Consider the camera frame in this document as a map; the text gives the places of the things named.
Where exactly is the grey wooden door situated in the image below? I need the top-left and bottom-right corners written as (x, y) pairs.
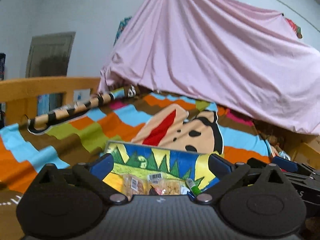
top-left (25, 31), bottom-right (75, 77)

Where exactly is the colourful painted tray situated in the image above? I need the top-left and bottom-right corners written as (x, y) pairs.
top-left (103, 141), bottom-right (219, 192)

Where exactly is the wooden bed rail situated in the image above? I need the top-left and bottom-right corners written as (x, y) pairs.
top-left (1, 76), bottom-right (100, 125)

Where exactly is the brown biscuit packet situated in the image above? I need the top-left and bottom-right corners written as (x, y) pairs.
top-left (121, 174), bottom-right (147, 199)

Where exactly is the colourful wall poster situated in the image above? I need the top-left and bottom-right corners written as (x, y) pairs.
top-left (113, 16), bottom-right (132, 45)

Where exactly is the cardboard box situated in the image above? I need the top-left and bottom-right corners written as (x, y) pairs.
top-left (287, 135), bottom-right (319, 170)

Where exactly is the white red snack packet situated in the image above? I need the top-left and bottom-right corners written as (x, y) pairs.
top-left (147, 173), bottom-right (189, 196)

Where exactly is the pink draped bed sheet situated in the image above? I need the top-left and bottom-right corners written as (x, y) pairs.
top-left (99, 0), bottom-right (319, 135)

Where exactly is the colourful cartoon blanket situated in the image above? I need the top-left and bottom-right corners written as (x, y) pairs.
top-left (1, 86), bottom-right (273, 239)

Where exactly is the green snack tube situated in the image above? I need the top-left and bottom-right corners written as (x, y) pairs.
top-left (185, 178), bottom-right (201, 197)

